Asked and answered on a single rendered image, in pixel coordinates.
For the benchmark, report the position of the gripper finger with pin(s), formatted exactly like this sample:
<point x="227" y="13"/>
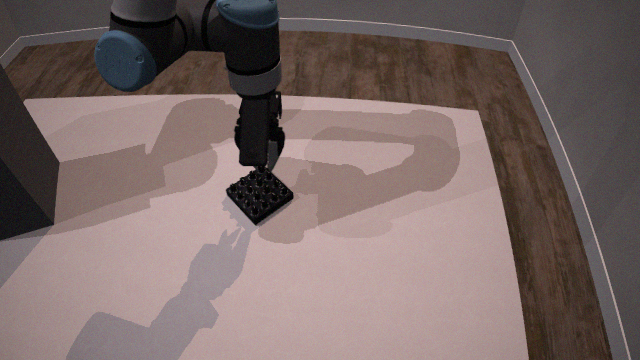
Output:
<point x="237" y="142"/>
<point x="275" y="148"/>

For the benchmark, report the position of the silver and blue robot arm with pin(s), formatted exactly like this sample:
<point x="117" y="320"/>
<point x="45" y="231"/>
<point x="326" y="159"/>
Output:
<point x="141" y="43"/>

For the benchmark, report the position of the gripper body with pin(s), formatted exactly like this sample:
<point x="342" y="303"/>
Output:
<point x="274" y="110"/>

